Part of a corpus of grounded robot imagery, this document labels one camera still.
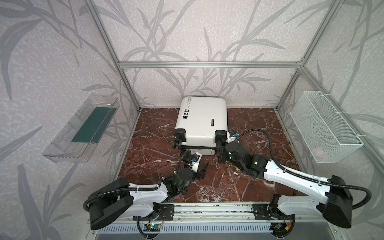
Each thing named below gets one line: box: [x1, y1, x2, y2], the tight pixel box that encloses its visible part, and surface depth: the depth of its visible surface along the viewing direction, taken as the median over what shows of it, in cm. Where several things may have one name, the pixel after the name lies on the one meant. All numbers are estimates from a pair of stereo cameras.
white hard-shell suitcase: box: [172, 96, 229, 156], surface depth 86 cm
